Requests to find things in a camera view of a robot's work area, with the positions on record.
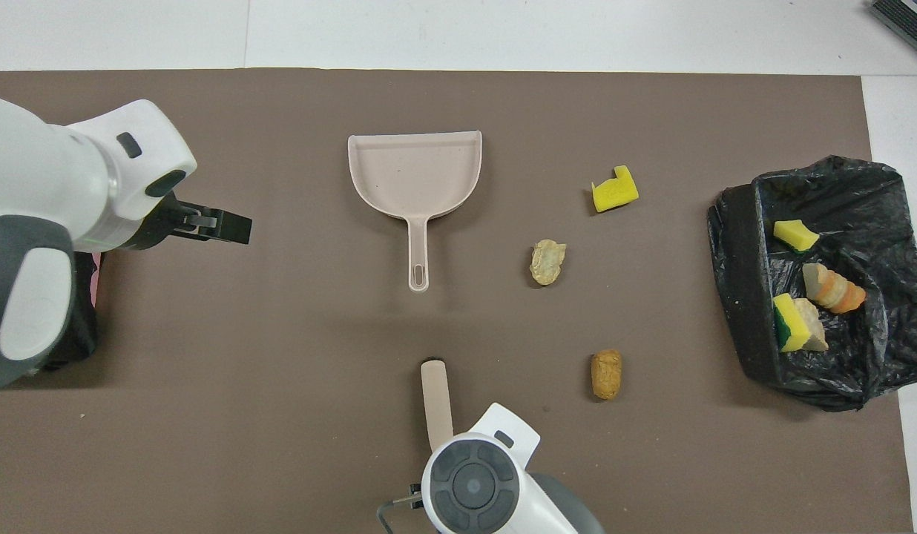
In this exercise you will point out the striped orange bread piece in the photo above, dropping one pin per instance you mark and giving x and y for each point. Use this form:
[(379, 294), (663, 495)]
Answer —
[(837, 289)]

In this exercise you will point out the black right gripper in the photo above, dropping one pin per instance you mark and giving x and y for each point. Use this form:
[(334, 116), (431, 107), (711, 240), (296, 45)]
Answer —
[(415, 498)]

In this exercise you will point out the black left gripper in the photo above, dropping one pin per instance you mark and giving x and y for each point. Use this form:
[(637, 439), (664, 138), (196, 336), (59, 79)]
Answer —
[(165, 226)]

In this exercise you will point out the beige plastic dustpan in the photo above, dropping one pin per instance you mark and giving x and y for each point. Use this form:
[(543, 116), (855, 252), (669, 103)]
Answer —
[(414, 170)]

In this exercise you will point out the pink bin with black bag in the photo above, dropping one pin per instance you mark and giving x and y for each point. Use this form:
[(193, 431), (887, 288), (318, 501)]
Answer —
[(84, 326)]

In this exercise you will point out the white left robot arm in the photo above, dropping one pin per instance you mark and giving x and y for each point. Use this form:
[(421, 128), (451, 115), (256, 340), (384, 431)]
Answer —
[(43, 185)]

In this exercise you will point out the small yellow sponge piece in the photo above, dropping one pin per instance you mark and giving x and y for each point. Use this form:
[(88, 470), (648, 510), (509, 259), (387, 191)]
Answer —
[(796, 236), (789, 325)]

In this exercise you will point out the pale bread chunk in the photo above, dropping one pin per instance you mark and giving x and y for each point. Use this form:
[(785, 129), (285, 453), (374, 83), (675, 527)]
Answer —
[(547, 262), (816, 332)]

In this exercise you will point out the beige hand brush black bristles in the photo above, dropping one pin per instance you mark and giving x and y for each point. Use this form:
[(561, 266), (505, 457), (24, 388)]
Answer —
[(435, 400)]

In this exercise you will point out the large notched yellow sponge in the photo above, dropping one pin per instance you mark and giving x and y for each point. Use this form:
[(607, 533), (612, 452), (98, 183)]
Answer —
[(614, 191)]

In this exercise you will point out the black bag-lined trash bin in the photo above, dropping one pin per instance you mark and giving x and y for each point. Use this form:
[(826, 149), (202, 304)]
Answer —
[(740, 297)]

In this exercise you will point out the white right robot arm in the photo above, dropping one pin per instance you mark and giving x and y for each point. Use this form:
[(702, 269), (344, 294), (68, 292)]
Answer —
[(503, 445)]

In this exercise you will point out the brown table mat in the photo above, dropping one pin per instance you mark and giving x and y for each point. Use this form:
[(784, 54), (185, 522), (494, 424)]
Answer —
[(280, 334)]

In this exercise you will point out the dark ribbed panel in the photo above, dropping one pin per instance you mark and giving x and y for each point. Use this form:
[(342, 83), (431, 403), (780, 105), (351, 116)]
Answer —
[(907, 22)]

